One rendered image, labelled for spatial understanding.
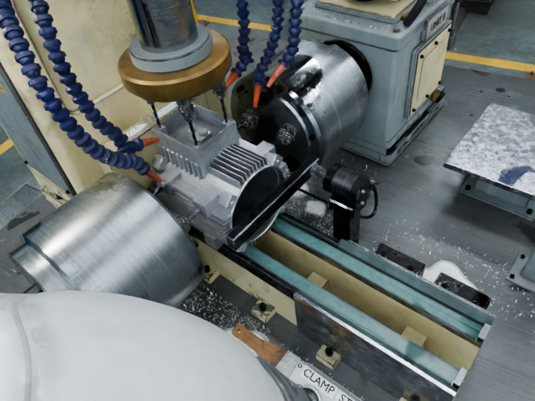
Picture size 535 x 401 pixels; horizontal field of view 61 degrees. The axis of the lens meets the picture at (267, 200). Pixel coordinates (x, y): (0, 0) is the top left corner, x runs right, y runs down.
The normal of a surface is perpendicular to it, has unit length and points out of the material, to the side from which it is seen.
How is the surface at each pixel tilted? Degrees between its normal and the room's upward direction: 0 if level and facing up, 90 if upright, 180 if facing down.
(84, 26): 90
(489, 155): 0
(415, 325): 90
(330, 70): 35
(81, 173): 90
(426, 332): 90
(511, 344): 0
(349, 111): 77
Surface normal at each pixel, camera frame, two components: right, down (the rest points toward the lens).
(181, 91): 0.26, 0.67
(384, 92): -0.63, 0.60
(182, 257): 0.68, 0.13
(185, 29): 0.81, 0.36
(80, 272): 0.32, -0.38
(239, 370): 0.80, -0.59
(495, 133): -0.11, -0.70
